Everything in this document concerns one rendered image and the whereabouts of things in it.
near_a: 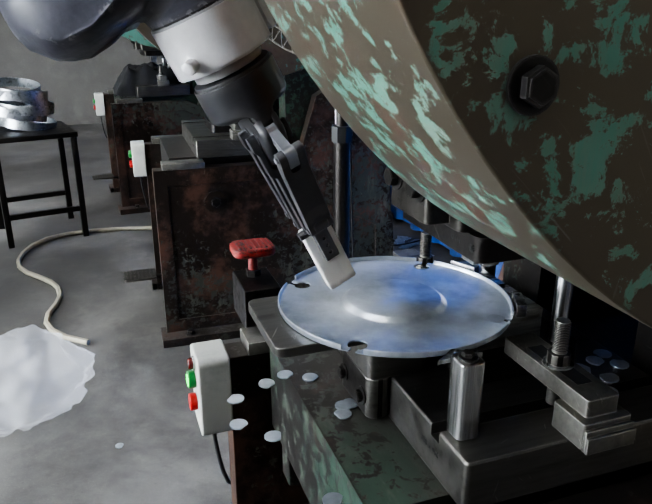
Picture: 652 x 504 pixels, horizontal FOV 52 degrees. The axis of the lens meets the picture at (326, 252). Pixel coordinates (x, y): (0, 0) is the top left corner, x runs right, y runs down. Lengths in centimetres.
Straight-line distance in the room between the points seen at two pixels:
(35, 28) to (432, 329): 50
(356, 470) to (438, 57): 59
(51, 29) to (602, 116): 41
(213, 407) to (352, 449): 33
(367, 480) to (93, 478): 121
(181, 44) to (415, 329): 41
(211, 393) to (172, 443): 91
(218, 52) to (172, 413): 163
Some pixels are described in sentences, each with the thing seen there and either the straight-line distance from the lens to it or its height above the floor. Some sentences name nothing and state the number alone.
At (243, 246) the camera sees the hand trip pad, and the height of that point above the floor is 76.
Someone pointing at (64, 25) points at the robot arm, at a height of 112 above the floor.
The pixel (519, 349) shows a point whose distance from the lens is 82.
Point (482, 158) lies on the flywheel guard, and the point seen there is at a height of 107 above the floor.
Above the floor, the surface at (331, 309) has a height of 78.
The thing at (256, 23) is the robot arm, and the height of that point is 112.
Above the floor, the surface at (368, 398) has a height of 68.
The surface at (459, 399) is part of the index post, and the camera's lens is 71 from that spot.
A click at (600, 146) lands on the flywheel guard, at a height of 107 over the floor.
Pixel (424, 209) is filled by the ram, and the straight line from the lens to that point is 77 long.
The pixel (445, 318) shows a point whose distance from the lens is 81.
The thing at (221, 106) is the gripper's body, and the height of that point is 105.
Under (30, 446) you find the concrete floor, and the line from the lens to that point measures 207.
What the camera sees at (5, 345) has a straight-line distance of 219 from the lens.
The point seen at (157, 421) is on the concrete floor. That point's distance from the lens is 206.
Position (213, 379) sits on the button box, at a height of 60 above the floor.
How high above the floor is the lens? 113
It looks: 20 degrees down
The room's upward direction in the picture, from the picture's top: straight up
